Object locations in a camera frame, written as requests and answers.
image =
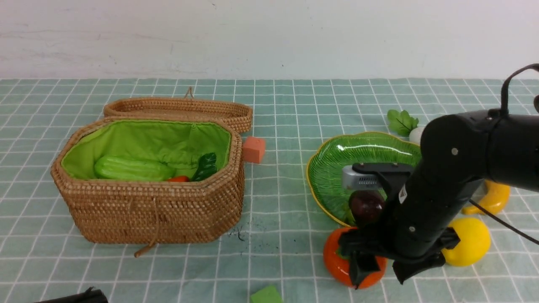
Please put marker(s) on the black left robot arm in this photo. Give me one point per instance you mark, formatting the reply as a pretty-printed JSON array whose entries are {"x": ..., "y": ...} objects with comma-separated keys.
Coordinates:
[{"x": 91, "y": 295}]

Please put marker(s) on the orange toy persimmon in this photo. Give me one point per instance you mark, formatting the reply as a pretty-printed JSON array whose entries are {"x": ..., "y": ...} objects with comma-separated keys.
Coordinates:
[{"x": 338, "y": 266}]

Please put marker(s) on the orange foam cube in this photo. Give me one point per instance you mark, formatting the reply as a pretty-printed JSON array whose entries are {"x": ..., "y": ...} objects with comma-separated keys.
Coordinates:
[{"x": 254, "y": 149}]

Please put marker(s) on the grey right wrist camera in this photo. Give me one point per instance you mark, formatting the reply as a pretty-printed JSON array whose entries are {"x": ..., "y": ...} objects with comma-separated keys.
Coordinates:
[{"x": 362, "y": 179}]

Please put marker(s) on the woven wicker basket green lining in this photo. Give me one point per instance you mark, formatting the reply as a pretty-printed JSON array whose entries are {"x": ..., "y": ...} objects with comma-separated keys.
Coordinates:
[{"x": 142, "y": 212}]

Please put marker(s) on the purple toy mangosteen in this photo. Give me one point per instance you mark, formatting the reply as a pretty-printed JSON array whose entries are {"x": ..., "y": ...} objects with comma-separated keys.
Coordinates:
[{"x": 364, "y": 207}]

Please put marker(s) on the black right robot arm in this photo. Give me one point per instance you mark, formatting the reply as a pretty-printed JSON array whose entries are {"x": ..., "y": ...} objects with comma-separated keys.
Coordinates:
[{"x": 459, "y": 152}]

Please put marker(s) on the red orange toy carrot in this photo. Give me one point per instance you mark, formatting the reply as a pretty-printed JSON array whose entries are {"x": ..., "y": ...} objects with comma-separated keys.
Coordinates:
[{"x": 206, "y": 167}]

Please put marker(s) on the green foam cube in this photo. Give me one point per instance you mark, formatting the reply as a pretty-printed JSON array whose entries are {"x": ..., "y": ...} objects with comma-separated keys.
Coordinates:
[{"x": 268, "y": 294}]

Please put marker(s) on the green leaf-shaped glass plate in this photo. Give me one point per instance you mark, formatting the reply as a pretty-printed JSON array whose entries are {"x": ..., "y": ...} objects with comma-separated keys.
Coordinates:
[{"x": 324, "y": 169}]

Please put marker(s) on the green checkered tablecloth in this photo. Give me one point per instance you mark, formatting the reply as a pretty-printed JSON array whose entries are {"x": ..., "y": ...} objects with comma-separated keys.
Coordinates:
[{"x": 280, "y": 236}]

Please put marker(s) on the yellow toy lemon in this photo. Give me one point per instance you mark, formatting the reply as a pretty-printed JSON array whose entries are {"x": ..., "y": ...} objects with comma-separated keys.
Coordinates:
[{"x": 475, "y": 241}]

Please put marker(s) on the white toy radish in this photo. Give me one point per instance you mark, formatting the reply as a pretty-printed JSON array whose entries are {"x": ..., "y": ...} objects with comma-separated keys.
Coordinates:
[{"x": 405, "y": 125}]

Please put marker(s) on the green toy bitter gourd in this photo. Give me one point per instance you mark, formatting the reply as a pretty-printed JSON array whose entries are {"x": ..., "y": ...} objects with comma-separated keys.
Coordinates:
[{"x": 125, "y": 169}]

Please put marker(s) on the yellow toy banana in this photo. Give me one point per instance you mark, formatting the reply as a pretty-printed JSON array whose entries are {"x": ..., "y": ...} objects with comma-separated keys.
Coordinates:
[{"x": 496, "y": 197}]

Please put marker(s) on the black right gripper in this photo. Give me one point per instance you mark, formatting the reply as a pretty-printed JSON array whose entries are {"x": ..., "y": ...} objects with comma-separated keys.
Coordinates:
[{"x": 411, "y": 229}]

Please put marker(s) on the woven wicker basket lid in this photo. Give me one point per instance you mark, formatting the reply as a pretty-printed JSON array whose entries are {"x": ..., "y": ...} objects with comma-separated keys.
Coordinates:
[{"x": 237, "y": 116}]

